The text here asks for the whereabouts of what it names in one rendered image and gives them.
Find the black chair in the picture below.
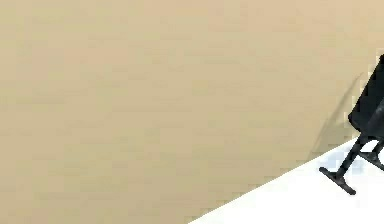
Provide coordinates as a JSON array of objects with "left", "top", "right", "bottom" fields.
[{"left": 318, "top": 53, "right": 384, "bottom": 196}]

